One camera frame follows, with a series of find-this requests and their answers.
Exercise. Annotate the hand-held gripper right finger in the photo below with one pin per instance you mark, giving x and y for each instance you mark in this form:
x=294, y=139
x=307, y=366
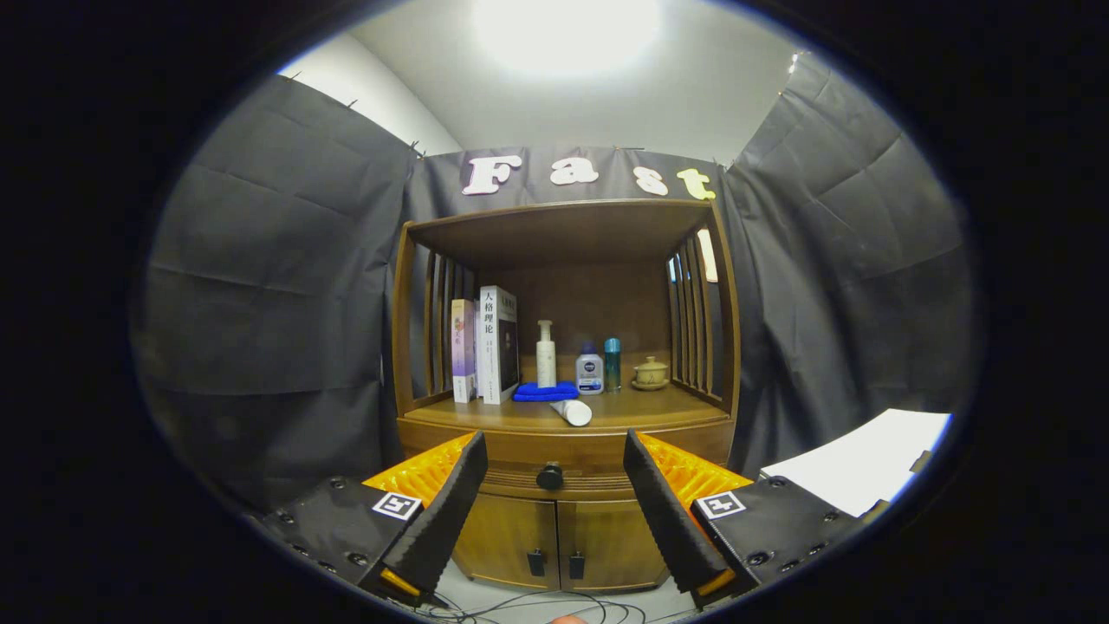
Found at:
x=663, y=511

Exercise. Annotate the wooden countertop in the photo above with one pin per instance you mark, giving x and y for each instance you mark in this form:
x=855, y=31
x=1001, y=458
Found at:
x=658, y=407

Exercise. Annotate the white pump bottle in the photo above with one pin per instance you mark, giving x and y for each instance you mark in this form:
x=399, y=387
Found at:
x=546, y=364

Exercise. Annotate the white bottle with blue cap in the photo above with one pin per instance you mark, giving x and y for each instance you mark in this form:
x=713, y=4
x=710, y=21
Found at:
x=589, y=371

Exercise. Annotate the brown wooden cabinet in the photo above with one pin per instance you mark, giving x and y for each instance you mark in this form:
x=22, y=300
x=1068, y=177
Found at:
x=563, y=230

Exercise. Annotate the white and black book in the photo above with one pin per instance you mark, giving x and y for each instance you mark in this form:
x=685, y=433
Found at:
x=492, y=347

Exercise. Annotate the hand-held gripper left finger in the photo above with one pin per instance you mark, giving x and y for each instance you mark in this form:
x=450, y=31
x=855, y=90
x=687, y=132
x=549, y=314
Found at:
x=450, y=511

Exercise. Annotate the teal bottle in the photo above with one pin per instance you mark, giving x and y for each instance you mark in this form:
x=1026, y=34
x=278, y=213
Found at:
x=612, y=364

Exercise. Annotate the wooden drawer with black knob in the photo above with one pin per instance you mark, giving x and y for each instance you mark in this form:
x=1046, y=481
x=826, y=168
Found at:
x=520, y=451

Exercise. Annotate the purple book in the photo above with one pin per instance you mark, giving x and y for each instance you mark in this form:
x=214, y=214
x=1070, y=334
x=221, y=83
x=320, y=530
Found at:
x=463, y=347

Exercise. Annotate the wooden cabinet door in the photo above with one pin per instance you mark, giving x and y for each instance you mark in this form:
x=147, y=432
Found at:
x=511, y=542
x=606, y=542

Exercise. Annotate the white tube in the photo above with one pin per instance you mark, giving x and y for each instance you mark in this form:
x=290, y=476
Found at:
x=573, y=412

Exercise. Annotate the tan ceramic lidded cup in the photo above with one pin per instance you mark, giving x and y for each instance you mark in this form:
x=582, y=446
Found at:
x=650, y=374

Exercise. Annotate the blue folded cloth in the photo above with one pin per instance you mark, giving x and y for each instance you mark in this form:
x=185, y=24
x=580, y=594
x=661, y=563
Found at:
x=541, y=393

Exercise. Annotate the white box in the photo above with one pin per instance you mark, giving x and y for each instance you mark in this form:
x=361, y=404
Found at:
x=866, y=459

